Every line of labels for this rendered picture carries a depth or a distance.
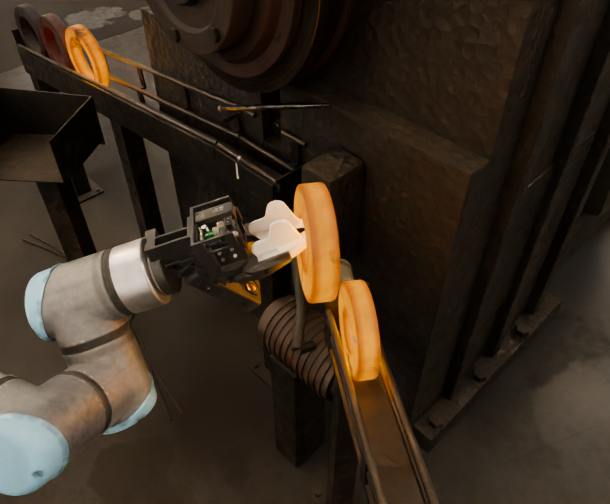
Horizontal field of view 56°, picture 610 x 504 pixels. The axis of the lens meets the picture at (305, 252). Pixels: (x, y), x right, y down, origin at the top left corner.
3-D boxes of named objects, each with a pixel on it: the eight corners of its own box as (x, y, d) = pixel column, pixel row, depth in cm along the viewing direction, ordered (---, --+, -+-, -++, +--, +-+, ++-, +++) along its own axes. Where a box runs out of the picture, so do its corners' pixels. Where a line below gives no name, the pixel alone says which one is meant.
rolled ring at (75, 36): (58, 35, 166) (69, 32, 167) (88, 97, 172) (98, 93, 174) (74, 19, 151) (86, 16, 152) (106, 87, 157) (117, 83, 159)
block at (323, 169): (334, 234, 126) (338, 141, 110) (361, 252, 122) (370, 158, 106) (299, 257, 121) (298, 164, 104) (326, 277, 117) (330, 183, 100)
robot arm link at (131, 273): (142, 327, 73) (145, 273, 80) (177, 315, 73) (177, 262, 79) (106, 283, 67) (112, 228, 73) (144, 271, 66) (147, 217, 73)
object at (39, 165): (74, 283, 192) (-7, 86, 142) (148, 294, 189) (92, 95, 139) (43, 330, 178) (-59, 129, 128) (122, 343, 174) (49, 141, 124)
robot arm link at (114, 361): (68, 450, 72) (29, 361, 70) (121, 404, 82) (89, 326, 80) (127, 441, 69) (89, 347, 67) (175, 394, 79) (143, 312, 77)
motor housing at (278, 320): (299, 413, 157) (297, 279, 120) (358, 468, 146) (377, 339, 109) (263, 443, 150) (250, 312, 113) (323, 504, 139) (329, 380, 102)
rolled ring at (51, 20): (54, 19, 161) (65, 16, 163) (31, 12, 173) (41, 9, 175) (77, 83, 172) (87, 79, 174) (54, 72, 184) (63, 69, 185)
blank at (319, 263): (317, 160, 76) (292, 162, 75) (344, 224, 63) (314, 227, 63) (315, 254, 85) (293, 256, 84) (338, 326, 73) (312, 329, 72)
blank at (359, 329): (361, 361, 97) (342, 364, 97) (354, 272, 96) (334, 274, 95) (385, 394, 82) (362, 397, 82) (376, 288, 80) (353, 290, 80)
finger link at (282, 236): (317, 214, 66) (242, 238, 67) (329, 248, 71) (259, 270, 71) (313, 198, 69) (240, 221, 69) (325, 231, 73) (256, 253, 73)
